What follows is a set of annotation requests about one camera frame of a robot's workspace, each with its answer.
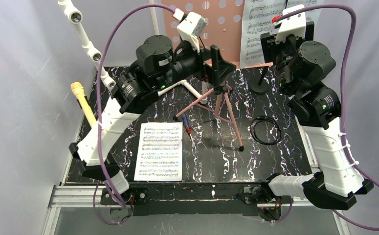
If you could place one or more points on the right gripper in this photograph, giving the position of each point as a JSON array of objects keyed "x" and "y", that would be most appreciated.
[{"x": 268, "y": 45}]

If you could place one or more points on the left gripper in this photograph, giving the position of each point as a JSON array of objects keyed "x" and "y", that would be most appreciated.
[{"x": 215, "y": 61}]

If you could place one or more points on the sheet music page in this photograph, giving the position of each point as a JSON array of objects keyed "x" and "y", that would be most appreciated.
[
  {"x": 159, "y": 155},
  {"x": 256, "y": 20}
]

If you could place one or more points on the pink music stand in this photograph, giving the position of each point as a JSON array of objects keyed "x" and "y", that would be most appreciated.
[{"x": 224, "y": 30}]

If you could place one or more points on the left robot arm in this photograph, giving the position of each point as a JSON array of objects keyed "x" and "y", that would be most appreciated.
[{"x": 157, "y": 67}]

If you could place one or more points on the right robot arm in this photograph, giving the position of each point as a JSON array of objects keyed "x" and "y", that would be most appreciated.
[{"x": 301, "y": 65}]

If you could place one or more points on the black microphone on stand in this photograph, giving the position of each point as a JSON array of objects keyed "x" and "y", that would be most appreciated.
[{"x": 258, "y": 85}]

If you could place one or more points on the blue red screwdriver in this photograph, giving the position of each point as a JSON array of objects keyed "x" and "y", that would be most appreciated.
[{"x": 187, "y": 128}]

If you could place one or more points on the yellow toy microphone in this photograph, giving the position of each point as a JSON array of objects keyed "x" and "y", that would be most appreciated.
[{"x": 78, "y": 91}]

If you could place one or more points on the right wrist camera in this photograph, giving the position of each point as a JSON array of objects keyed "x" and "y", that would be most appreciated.
[{"x": 295, "y": 25}]

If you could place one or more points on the white PVC pipe frame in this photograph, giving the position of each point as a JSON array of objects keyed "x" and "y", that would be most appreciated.
[{"x": 75, "y": 17}]

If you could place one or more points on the aluminium frame rail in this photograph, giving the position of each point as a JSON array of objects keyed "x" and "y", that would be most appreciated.
[{"x": 171, "y": 198}]

